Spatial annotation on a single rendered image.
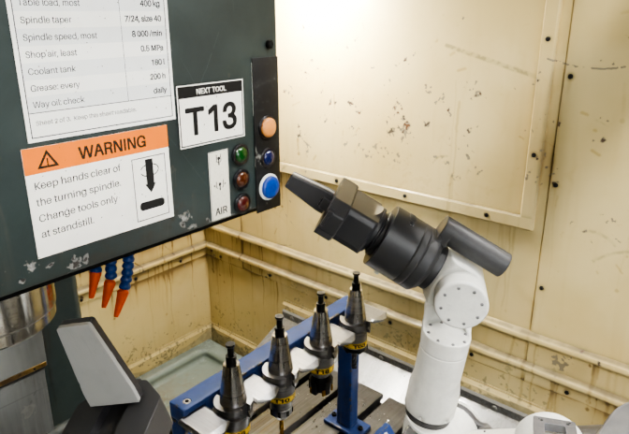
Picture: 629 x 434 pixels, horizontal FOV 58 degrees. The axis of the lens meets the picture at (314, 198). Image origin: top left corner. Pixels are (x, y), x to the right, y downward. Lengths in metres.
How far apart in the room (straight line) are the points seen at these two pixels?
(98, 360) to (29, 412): 1.13
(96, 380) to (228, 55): 0.43
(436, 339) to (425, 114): 0.74
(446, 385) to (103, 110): 0.55
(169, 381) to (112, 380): 1.81
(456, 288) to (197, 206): 0.32
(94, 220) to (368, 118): 1.01
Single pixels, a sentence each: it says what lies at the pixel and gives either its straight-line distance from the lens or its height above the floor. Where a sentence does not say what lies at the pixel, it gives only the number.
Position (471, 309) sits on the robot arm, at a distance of 0.73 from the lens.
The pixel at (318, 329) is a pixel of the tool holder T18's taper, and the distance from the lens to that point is 1.08.
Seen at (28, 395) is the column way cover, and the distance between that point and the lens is 1.46.
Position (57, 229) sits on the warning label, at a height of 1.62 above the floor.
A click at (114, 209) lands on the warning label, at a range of 0.63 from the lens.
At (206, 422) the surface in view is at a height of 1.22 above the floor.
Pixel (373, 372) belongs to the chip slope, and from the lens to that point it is 1.72.
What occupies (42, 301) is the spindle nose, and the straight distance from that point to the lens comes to 0.78.
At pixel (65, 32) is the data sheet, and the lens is 0.58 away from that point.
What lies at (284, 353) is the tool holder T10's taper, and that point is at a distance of 1.00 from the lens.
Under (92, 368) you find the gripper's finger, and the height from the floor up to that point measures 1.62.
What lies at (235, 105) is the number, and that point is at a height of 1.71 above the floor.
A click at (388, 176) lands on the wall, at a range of 1.51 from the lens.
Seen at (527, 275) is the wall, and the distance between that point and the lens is 1.42.
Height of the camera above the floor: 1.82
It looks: 18 degrees down
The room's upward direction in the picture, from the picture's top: straight up
